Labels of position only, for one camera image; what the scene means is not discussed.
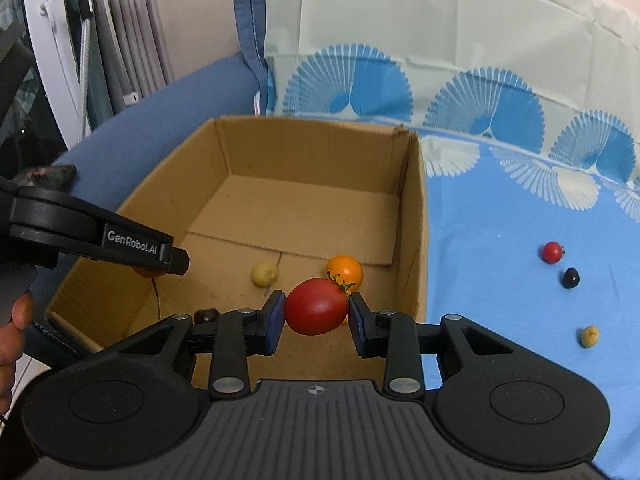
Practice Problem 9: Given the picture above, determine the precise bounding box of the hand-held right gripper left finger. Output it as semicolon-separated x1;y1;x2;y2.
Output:
107;289;287;402

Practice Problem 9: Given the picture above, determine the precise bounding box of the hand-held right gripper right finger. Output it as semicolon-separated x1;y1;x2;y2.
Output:
348;292;516;397

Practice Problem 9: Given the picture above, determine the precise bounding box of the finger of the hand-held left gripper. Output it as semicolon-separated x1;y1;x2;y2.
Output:
10;185;191;277

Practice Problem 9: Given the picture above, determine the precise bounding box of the brown cardboard box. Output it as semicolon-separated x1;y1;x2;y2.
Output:
45;115;428;391

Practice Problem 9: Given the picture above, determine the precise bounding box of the person's left hand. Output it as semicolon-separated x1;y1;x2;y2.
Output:
0;291;37;426

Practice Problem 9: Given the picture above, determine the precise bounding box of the blue fan-print blanket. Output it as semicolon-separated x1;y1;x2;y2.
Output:
250;0;640;471

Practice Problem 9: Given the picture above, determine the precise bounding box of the grey curtain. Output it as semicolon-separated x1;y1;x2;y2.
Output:
90;0;173;111

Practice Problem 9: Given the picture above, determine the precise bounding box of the blue denim cloth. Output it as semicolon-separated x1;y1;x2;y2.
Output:
231;0;276;117

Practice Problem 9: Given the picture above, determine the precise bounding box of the white door frame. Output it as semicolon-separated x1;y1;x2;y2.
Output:
20;0;93;153

